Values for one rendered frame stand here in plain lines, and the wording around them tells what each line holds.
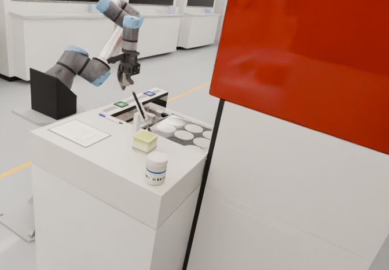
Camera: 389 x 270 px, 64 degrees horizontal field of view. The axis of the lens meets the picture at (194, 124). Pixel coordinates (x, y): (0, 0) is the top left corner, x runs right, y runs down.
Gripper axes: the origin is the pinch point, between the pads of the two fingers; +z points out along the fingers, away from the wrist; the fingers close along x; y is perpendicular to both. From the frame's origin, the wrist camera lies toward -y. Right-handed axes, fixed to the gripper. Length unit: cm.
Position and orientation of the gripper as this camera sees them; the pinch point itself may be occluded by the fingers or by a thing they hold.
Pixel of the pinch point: (122, 87)
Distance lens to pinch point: 165.2
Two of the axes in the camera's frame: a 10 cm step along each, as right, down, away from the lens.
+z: -1.7, 9.0, 4.1
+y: 8.8, 3.2, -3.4
